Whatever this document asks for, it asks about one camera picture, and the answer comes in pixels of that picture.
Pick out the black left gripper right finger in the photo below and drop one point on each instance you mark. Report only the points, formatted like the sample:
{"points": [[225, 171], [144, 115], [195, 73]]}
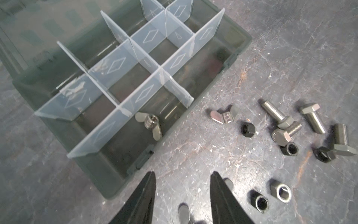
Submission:
{"points": [[225, 208]]}

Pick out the black hex nut right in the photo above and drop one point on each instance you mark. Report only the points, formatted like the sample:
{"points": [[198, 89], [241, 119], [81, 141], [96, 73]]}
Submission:
{"points": [[325, 154]]}

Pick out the black hex nut lower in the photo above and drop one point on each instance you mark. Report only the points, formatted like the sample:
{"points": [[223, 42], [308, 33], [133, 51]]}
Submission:
{"points": [[259, 201]]}

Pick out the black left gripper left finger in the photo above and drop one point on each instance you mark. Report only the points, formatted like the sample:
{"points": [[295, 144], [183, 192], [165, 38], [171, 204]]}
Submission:
{"points": [[139, 207]]}

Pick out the black hex nut middle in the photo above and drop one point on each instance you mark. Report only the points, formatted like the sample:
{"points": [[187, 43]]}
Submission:
{"points": [[291, 149]]}

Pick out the green transparent compartment organizer box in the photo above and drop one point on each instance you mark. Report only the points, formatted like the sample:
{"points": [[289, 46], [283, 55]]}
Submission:
{"points": [[87, 67]]}

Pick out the black hex nut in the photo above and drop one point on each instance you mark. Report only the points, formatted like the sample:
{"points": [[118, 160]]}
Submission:
{"points": [[248, 129], [325, 154], [259, 201], [291, 149]]}

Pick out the dark hex bolt large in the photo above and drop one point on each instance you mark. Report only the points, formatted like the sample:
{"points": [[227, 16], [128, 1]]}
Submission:
{"points": [[341, 143]]}

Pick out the silver hex nut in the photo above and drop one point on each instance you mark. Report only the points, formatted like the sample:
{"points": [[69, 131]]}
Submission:
{"points": [[281, 191]]}

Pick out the silver hex bolt short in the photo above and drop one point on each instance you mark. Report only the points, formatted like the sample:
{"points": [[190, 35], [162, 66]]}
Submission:
{"points": [[284, 136]]}

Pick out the silver wing nut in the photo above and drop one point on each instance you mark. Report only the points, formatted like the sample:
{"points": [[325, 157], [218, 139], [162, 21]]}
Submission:
{"points": [[151, 122], [226, 117]]}

